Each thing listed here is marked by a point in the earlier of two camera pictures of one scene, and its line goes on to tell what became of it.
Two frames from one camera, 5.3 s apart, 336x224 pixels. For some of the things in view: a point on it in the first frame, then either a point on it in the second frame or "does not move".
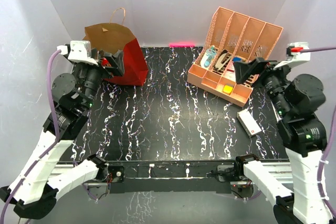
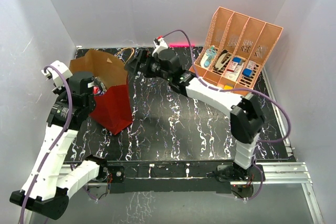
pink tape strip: (181, 44) does not move
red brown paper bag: (115, 36) to (112, 110)
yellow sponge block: (228, 88) does not move
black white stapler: (222, 62) does not move
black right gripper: (242, 70) to (146, 57)
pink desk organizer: (232, 38) does not move
